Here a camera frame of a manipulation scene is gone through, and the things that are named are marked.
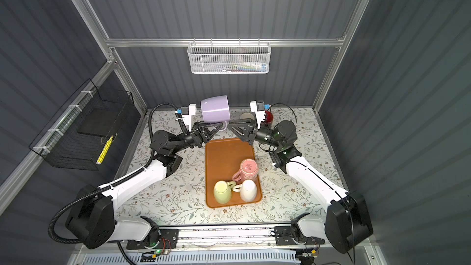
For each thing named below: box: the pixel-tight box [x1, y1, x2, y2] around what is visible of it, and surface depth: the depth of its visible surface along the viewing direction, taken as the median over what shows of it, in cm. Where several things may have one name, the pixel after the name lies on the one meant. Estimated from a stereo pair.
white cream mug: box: [232, 179, 257, 203], surface depth 80 cm
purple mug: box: [200, 95, 231, 132], surface depth 58 cm
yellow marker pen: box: [96, 134, 113, 165], surface depth 70 cm
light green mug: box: [213, 180, 237, 205], surface depth 80 cm
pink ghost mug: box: [231, 158, 259, 183], surface depth 84 cm
